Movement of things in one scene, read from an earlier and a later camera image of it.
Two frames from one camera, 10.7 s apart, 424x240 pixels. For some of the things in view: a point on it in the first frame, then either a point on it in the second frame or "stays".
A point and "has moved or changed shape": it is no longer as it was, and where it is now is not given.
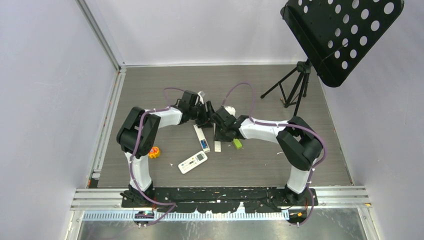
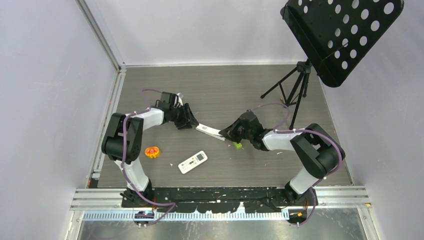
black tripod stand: (303, 67) stays
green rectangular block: (237, 144) stays
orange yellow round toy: (154, 152) stays
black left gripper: (207, 120) -> (188, 120)
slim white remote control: (202, 139) has moved or changed shape
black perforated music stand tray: (336, 34) stays
